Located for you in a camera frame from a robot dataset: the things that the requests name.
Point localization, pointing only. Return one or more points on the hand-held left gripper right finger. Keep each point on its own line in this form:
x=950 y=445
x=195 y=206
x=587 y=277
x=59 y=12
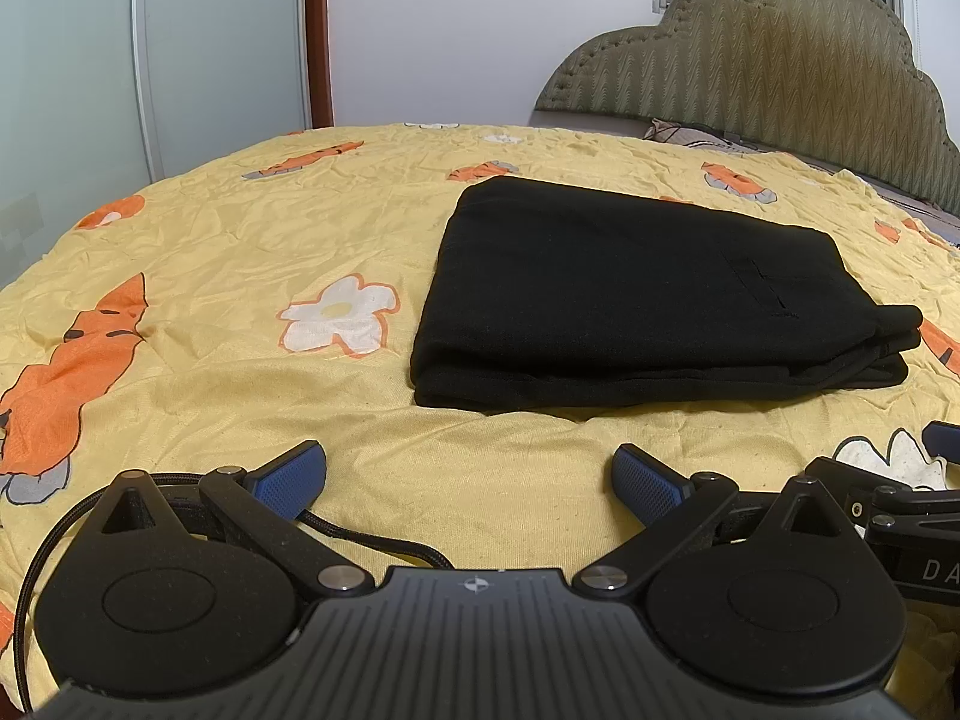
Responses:
x=649 y=480

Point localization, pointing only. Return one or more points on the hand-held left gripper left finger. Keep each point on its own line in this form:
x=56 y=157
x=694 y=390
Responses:
x=289 y=477

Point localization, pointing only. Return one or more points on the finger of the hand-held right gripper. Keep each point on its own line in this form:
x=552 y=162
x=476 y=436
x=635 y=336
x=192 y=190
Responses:
x=943 y=439
x=855 y=476

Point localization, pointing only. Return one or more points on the black pants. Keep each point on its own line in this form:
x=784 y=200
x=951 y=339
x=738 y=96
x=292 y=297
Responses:
x=615 y=292

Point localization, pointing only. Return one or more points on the yellow flower printed blanket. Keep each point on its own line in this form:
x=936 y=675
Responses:
x=262 y=225

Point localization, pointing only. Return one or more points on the striped pillow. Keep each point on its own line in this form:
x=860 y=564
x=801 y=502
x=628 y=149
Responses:
x=697 y=133

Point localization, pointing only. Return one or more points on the olive padded headboard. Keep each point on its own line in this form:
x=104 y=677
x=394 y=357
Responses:
x=765 y=52

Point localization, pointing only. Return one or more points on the glass wardrobe door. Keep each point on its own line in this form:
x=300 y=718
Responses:
x=150 y=60

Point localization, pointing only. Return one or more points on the brown wooden door frame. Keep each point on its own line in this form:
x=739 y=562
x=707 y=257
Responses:
x=319 y=30

